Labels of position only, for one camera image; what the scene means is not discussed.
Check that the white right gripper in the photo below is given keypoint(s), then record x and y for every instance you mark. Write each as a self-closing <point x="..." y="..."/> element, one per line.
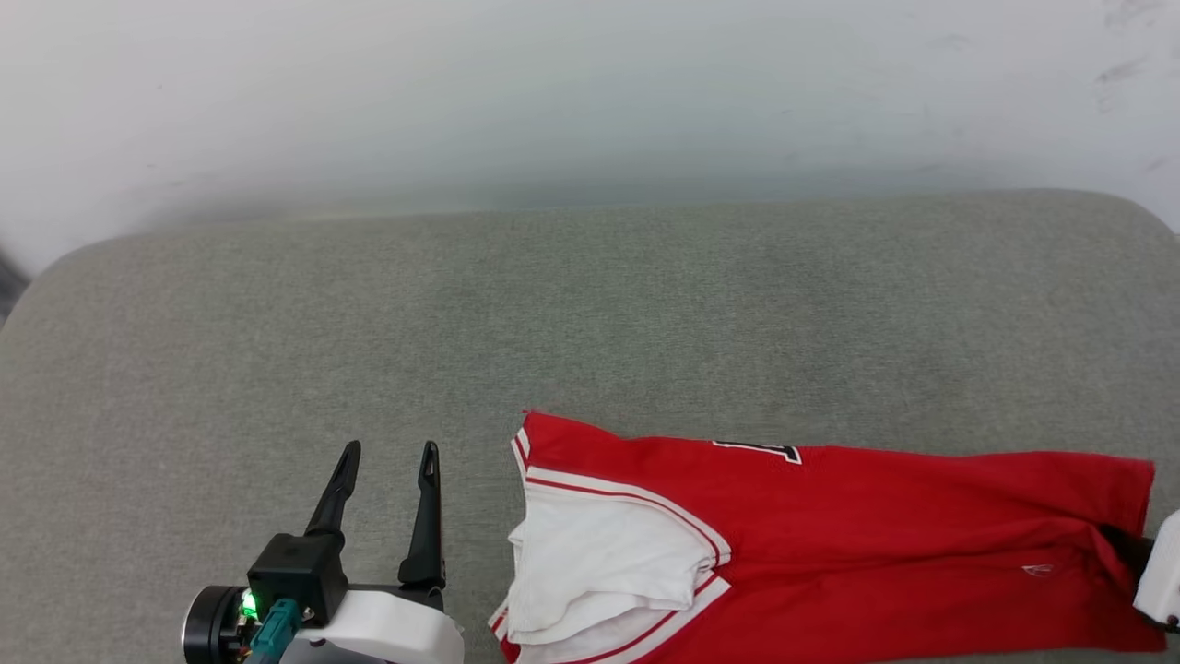
<point x="1163" y="572"/>

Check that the red and white basketball jersey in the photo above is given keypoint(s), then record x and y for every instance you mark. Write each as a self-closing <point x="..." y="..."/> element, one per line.
<point x="876" y="553"/>

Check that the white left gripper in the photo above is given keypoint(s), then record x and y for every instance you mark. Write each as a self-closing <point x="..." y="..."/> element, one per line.
<point x="387" y="629"/>

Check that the grey fabric sofa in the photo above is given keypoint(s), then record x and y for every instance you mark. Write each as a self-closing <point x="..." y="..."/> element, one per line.
<point x="461" y="323"/>

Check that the teal left camera plug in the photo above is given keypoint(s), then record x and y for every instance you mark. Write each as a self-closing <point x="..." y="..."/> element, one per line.
<point x="274" y="629"/>

